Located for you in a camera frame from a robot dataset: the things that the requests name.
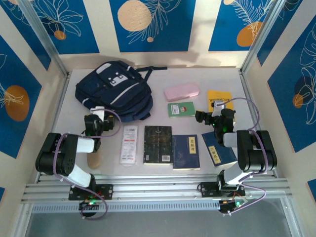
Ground green notebook with house picture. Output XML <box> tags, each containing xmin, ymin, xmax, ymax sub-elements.
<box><xmin>167</xmin><ymin>101</ymin><xmax>197</xmax><ymax>119</ymax></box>

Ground blue book yellow label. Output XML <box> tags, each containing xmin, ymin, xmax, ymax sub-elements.
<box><xmin>201</xmin><ymin>130</ymin><xmax>239</xmax><ymax>169</ymax></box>

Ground white plastic packet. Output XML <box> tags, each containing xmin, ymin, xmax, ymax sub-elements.
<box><xmin>119</xmin><ymin>125</ymin><xmax>139</xmax><ymax>167</ymax></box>

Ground pink pencil case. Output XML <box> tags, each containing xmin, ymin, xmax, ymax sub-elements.
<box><xmin>164</xmin><ymin>82</ymin><xmax>200</xmax><ymax>102</ymax></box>

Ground beige oval object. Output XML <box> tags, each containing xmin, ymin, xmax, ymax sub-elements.
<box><xmin>86</xmin><ymin>145</ymin><xmax>102</xmax><ymax>170</ymax></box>

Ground navy blue backpack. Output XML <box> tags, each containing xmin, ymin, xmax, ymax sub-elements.
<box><xmin>75</xmin><ymin>60</ymin><xmax>168</xmax><ymax>123</ymax></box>

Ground blue book white label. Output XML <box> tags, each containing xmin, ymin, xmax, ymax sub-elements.
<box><xmin>172</xmin><ymin>134</ymin><xmax>201</xmax><ymax>170</ymax></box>

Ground black book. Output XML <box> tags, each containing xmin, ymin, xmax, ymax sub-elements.
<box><xmin>143</xmin><ymin>125</ymin><xmax>173</xmax><ymax>165</ymax></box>

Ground blue poster dark circle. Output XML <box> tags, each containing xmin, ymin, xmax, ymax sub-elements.
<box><xmin>268</xmin><ymin>22</ymin><xmax>316</xmax><ymax>154</ymax></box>

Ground black controller board green LED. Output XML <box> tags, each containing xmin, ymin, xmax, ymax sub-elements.
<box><xmin>79</xmin><ymin>199</ymin><xmax>102</xmax><ymax>211</ymax></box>
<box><xmin>219</xmin><ymin>197</ymin><xmax>247</xmax><ymax>214</ymax></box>

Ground aluminium extrusion base rails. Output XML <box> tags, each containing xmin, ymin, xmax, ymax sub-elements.
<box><xmin>21</xmin><ymin>174</ymin><xmax>293</xmax><ymax>205</ymax></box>

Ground blue poster orange circle leaves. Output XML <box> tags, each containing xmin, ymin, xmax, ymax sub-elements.
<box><xmin>0</xmin><ymin>34</ymin><xmax>43</xmax><ymax>160</ymax></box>

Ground blue poster large cream circle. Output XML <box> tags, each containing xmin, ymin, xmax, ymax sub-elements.
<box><xmin>109</xmin><ymin>0</ymin><xmax>197</xmax><ymax>53</ymax></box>

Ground blue poster small orange circle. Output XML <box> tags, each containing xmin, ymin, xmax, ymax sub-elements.
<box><xmin>32</xmin><ymin>0</ymin><xmax>100</xmax><ymax>55</ymax></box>

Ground blue poster orange circle fern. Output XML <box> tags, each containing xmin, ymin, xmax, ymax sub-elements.
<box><xmin>208</xmin><ymin>0</ymin><xmax>274</xmax><ymax>52</ymax></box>

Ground blue poster peach circle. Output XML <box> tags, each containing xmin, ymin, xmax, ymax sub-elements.
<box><xmin>0</xmin><ymin>0</ymin><xmax>52</xmax><ymax>72</ymax></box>

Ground grey acrylic panel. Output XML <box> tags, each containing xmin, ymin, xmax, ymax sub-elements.
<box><xmin>24</xmin><ymin>212</ymin><xmax>292</xmax><ymax>237</ymax></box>

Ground blue poster white leaf lines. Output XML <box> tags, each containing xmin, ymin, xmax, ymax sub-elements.
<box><xmin>256</xmin><ymin>0</ymin><xmax>316</xmax><ymax>67</ymax></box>

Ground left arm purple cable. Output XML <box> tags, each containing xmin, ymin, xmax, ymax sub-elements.
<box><xmin>53</xmin><ymin>108</ymin><xmax>122</xmax><ymax>221</ymax></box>

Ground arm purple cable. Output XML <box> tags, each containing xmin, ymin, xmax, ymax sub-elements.
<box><xmin>53</xmin><ymin>108</ymin><xmax>122</xmax><ymax>221</ymax></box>
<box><xmin>216</xmin><ymin>97</ymin><xmax>270</xmax><ymax>218</ymax></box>

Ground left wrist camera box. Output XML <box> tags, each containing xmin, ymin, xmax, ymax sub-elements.
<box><xmin>90</xmin><ymin>106</ymin><xmax>106</xmax><ymax>119</ymax></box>

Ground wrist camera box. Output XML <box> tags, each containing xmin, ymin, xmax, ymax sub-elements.
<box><xmin>212</xmin><ymin>100</ymin><xmax>224</xmax><ymax>117</ymax></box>
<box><xmin>90</xmin><ymin>106</ymin><xmax>106</xmax><ymax>119</ymax></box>

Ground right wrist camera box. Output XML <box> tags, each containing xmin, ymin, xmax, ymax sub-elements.
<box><xmin>212</xmin><ymin>100</ymin><xmax>224</xmax><ymax>117</ymax></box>

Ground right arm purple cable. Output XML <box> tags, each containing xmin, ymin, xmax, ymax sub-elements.
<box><xmin>216</xmin><ymin>97</ymin><xmax>270</xmax><ymax>218</ymax></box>

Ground aluminium table side rail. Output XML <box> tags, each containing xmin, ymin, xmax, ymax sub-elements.
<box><xmin>238</xmin><ymin>69</ymin><xmax>279</xmax><ymax>178</ymax></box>
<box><xmin>36</xmin><ymin>73</ymin><xmax>72</xmax><ymax>183</ymax></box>

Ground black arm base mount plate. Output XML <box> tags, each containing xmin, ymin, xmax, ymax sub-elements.
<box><xmin>68</xmin><ymin>184</ymin><xmax>114</xmax><ymax>200</ymax></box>
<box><xmin>198</xmin><ymin>181</ymin><xmax>246</xmax><ymax>198</ymax></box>

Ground grey slotted cable duct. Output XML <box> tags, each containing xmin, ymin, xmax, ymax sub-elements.
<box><xmin>31</xmin><ymin>200</ymin><xmax>222</xmax><ymax>214</ymax></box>

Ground aluminium frame post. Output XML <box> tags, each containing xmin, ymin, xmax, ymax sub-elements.
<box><xmin>240</xmin><ymin>0</ymin><xmax>290</xmax><ymax>75</ymax></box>
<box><xmin>17</xmin><ymin>0</ymin><xmax>70</xmax><ymax>78</ymax></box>

